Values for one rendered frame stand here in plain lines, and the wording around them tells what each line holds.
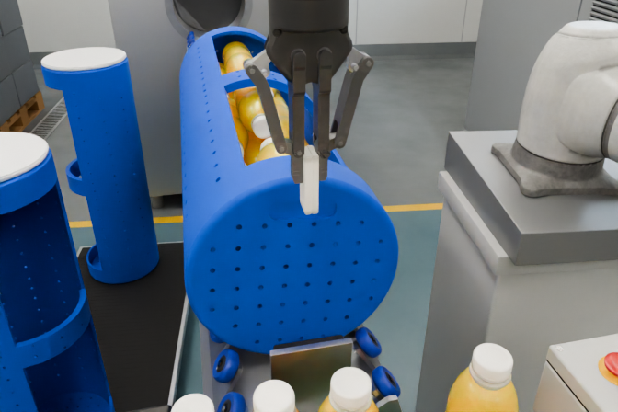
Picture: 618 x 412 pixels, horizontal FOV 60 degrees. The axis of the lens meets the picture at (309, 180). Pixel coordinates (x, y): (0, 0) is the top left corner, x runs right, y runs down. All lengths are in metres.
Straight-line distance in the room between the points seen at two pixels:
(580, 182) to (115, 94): 1.49
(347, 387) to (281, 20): 0.35
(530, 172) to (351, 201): 0.45
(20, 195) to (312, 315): 0.72
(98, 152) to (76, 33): 4.05
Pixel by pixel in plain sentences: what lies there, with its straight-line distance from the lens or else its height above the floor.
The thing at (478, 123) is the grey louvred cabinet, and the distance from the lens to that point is 3.72.
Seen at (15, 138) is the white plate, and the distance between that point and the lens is 1.41.
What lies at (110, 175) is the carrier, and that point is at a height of 0.64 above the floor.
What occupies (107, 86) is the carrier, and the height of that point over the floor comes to 0.96.
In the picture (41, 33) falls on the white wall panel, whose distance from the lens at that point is 6.13.
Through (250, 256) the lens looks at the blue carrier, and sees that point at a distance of 0.68.
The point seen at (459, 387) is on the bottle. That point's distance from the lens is 0.62.
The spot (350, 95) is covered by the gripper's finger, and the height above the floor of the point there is 1.35.
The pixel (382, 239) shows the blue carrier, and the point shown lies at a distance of 0.71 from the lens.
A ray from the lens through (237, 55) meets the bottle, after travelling 1.30.
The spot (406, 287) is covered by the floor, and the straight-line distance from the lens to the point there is 2.46.
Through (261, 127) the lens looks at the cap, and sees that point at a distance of 0.96.
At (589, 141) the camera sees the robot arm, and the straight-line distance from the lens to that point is 0.97.
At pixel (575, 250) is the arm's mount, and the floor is 1.02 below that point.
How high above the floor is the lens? 1.53
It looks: 28 degrees down
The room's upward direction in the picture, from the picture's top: straight up
